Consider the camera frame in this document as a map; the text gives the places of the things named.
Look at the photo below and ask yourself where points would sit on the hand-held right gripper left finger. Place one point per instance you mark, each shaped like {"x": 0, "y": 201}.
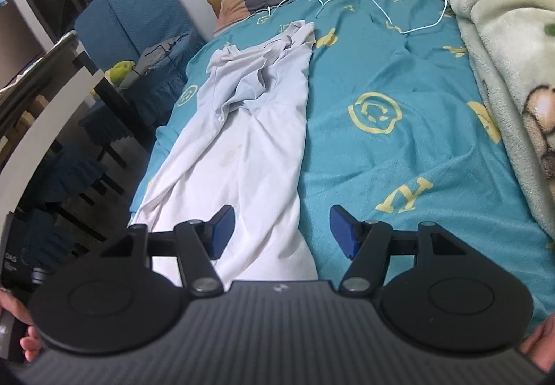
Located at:
{"x": 223, "y": 233}

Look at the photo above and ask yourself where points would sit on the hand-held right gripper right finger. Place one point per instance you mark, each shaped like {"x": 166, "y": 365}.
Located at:
{"x": 344, "y": 233}

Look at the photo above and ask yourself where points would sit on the white t-shirt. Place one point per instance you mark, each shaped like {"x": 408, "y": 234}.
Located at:
{"x": 243, "y": 168}

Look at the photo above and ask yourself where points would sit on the person's left hand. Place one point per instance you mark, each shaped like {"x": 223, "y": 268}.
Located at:
{"x": 31, "y": 344}

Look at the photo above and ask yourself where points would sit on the person's right hand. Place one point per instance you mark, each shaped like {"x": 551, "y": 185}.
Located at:
{"x": 542, "y": 341}

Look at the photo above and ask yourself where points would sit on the teal printed bedsheet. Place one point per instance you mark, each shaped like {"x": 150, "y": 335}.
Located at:
{"x": 390, "y": 177}

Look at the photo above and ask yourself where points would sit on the white desk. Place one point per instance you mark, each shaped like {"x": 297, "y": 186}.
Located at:
{"x": 47, "y": 107}

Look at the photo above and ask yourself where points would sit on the black table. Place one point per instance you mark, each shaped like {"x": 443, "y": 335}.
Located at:
{"x": 112, "y": 94}

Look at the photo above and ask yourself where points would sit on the yellow green plush toy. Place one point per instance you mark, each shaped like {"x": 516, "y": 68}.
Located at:
{"x": 119, "y": 72}

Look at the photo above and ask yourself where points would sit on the grey cloth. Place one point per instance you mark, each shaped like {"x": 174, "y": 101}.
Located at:
{"x": 162, "y": 49}

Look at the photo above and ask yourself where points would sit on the grey flat panel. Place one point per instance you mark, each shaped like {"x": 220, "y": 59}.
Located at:
{"x": 17, "y": 38}

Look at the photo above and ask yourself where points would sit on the blue covered sofa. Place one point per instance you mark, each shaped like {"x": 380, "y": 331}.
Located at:
{"x": 138, "y": 8}

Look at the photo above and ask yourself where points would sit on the green fleece blanket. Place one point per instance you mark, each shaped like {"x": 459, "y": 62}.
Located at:
{"x": 498, "y": 42}

